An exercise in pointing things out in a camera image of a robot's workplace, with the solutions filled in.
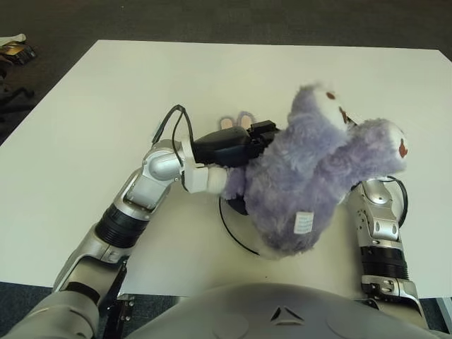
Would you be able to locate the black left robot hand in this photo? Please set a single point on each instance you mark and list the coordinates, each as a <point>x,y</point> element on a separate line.
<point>222,146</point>

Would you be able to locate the purple plush bunny doll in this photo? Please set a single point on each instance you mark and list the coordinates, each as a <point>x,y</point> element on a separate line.
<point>300,183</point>

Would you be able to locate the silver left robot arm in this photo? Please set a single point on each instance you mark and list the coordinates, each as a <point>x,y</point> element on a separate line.
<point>152,183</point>

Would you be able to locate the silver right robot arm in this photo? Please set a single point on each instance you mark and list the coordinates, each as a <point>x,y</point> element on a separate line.
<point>381,226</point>

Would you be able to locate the white plate with black rim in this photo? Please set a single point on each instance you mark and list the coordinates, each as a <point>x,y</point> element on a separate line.
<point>240,226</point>

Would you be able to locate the grey robot torso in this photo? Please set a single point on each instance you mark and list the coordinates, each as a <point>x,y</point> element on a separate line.
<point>282,314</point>

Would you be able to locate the black item on floor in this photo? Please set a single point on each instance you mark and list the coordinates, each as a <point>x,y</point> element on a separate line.
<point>14,99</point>

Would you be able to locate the dark box on floor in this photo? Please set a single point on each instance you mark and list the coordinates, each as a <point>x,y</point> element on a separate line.
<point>19,53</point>

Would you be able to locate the white table leg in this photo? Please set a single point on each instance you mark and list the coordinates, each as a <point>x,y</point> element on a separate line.
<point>445,310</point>

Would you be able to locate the metal table frame bracket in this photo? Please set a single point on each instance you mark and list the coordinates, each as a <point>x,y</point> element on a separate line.
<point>121,310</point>

